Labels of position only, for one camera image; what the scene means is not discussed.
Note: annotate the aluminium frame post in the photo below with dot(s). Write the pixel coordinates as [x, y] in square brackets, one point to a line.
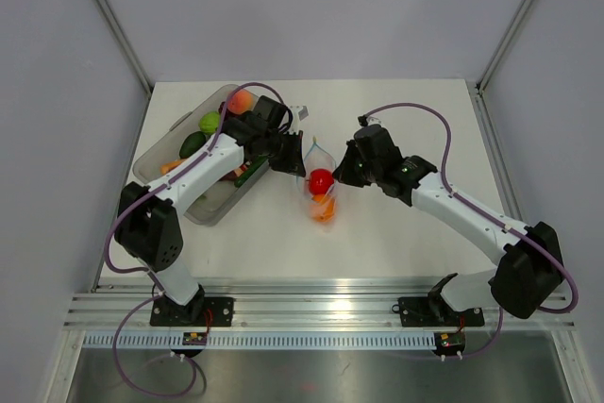
[124, 44]
[512, 30]

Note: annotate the green avocado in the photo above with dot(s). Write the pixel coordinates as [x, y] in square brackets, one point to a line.
[192, 144]

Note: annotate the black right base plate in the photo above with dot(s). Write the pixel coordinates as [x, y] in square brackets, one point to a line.
[421, 311]

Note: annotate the orange carrot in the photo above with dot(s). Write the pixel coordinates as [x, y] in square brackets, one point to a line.
[170, 166]

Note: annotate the clear zip top bag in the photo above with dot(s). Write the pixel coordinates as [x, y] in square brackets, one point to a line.
[316, 157]

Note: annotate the red apple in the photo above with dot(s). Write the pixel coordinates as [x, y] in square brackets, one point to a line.
[320, 181]

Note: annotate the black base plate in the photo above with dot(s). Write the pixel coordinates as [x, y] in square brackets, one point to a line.
[421, 311]
[214, 312]

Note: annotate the green cucumber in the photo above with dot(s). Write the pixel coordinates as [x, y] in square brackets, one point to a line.
[250, 170]

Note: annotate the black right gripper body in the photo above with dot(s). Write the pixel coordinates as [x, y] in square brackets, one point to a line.
[372, 170]

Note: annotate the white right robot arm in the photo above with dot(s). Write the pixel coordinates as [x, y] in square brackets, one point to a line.
[527, 260]

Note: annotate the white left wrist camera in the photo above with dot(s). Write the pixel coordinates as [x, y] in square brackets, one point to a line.
[300, 113]

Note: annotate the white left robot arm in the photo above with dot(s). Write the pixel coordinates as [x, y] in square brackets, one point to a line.
[148, 227]

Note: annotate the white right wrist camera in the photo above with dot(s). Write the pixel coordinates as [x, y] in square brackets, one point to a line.
[369, 118]

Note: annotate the white slotted cable duct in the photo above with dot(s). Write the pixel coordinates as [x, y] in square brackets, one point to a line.
[397, 341]

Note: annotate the clear plastic food bin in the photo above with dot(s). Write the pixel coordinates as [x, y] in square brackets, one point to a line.
[220, 198]

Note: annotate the right aluminium frame post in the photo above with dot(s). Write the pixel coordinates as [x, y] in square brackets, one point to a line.
[512, 30]

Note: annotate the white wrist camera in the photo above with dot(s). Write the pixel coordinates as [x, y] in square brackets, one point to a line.
[300, 113]
[369, 118]

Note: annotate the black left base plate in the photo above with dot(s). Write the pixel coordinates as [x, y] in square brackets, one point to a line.
[214, 312]

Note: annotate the peach fruit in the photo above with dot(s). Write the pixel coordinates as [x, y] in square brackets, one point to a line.
[240, 102]

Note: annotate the aluminium mounting rail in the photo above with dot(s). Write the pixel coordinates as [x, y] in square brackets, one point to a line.
[295, 304]

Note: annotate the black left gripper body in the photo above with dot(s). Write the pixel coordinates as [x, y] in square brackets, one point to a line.
[273, 149]

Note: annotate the left aluminium frame post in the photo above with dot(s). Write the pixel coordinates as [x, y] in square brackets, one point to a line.
[124, 44]

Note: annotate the orange fruit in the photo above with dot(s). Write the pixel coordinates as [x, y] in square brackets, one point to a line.
[322, 208]

